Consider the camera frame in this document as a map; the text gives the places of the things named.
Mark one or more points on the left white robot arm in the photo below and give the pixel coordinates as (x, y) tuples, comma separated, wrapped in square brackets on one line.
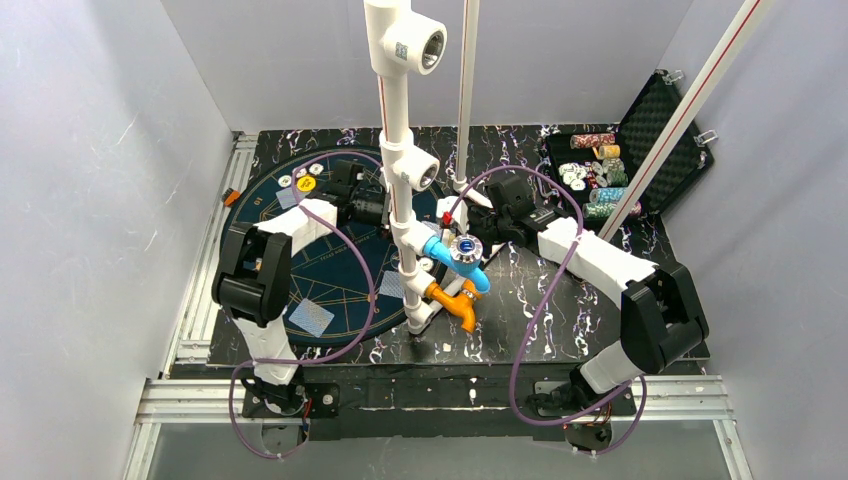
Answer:
[(252, 283)]

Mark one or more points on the red chip row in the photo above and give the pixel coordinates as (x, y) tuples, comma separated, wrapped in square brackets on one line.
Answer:
[(592, 140)]

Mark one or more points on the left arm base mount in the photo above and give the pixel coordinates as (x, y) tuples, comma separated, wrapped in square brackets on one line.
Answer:
[(298, 400)]

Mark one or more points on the aluminium frame rail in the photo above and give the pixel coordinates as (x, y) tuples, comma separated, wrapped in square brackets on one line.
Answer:
[(432, 406)]

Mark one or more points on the round blue poker mat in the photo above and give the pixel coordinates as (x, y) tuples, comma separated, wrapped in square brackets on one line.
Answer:
[(326, 272)]

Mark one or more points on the light blue chip row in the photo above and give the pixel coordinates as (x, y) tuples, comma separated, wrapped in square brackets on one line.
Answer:
[(606, 195)]

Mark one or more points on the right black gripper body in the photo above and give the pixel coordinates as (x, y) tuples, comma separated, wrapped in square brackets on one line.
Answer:
[(481, 221)]

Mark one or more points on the black chip case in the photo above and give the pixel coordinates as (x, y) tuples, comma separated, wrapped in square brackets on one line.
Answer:
[(636, 134)]

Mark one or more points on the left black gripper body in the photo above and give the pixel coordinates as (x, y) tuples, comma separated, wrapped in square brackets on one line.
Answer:
[(378, 206)]

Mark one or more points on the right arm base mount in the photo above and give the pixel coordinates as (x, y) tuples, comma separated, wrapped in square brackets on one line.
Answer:
[(596, 436)]

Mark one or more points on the loose white chips pile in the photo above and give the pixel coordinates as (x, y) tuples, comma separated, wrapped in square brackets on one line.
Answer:
[(582, 176)]

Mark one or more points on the white PVC pipe frame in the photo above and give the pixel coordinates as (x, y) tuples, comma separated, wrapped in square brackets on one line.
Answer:
[(402, 41)]

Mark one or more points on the yellow chip stack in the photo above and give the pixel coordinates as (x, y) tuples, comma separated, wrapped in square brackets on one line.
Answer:
[(608, 151)]

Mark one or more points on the green pink chip row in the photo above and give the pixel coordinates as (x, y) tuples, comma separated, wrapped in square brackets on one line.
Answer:
[(604, 210)]

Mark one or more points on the yellow button chip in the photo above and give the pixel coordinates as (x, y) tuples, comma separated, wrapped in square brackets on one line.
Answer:
[(306, 183)]

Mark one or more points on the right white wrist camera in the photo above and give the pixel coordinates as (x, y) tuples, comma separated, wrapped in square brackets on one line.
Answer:
[(452, 215)]

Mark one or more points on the orange black clamp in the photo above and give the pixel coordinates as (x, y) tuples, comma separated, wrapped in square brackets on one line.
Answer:
[(230, 196)]

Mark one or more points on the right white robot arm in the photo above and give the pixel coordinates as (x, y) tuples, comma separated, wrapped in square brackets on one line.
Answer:
[(661, 316)]

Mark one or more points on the blue back card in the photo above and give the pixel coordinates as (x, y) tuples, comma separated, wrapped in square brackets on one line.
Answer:
[(286, 199), (312, 318), (391, 285)]

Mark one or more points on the green chip stack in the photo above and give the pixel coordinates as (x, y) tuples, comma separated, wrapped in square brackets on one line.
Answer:
[(615, 173)]

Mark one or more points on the blue pipe valve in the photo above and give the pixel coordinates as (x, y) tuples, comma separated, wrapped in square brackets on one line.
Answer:
[(463, 256)]

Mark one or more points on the orange pipe valve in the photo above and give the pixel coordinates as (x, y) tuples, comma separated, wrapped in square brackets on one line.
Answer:
[(460, 304)]

